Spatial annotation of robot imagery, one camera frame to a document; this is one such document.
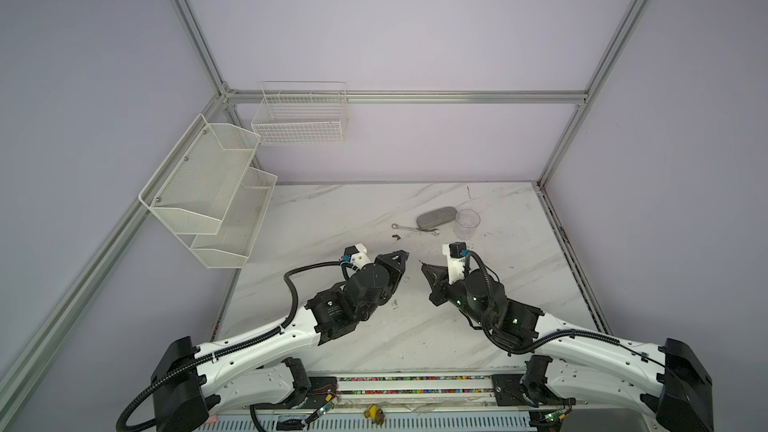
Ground white mesh shelf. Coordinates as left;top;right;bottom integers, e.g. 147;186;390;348
138;115;260;235
191;167;277;269

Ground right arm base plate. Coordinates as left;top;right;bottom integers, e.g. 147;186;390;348
491;355;575;408

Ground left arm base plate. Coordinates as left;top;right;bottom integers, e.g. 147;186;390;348
254;376;338;410

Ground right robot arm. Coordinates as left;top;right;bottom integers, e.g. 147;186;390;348
421;259;715;431

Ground lower white mesh shelf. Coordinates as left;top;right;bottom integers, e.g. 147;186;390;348
191;167;277;269

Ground white wire basket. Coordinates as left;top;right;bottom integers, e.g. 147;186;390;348
251;81;348;146

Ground grey fabric case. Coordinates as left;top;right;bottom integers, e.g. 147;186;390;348
416;206;458;232

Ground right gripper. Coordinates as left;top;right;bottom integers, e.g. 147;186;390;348
418;263;490;328

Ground clear plastic cup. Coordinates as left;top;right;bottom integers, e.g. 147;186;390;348
454;209;481;241

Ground upper white mesh shelf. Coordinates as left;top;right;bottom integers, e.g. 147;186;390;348
138;115;260;235

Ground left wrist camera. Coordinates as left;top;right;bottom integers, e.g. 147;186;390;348
340;243;372;269

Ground silver combination wrench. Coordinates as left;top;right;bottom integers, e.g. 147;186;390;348
391;223;440;236

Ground yellow padlock on rail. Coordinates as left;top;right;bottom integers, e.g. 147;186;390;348
363;405;385;426

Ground aluminium rail bed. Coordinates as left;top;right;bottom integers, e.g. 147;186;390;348
201;370;663;431

